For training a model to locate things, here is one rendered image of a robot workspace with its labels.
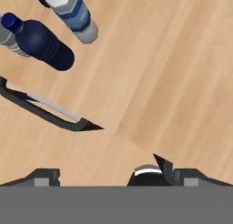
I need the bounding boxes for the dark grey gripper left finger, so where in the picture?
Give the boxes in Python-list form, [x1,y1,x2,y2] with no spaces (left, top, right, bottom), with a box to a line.
[0,168,61,188]

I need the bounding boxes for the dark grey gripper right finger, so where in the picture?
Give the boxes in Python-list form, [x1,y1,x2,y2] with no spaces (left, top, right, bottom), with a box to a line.
[173,168,233,188]

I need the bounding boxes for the dark grey pointed wedge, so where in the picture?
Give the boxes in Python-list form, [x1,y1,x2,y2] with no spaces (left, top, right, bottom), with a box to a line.
[152,152,177,187]

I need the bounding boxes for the black round object white band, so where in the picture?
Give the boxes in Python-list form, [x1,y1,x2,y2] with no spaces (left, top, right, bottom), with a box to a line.
[127,164,171,188]

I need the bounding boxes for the dark blue plastic bottle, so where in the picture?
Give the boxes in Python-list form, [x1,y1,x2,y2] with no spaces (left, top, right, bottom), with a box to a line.
[0,12,76,72]

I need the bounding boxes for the grey striped bottle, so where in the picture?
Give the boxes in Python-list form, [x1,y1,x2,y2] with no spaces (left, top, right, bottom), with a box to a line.
[0,14,32,58]

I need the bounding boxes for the grey bottle with blue label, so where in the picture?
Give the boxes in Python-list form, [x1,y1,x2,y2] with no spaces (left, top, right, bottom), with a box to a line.
[44,0,99,45]

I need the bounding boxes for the dark grey angular frame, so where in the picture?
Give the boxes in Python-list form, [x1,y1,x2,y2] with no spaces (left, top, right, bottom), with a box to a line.
[0,76,105,132]

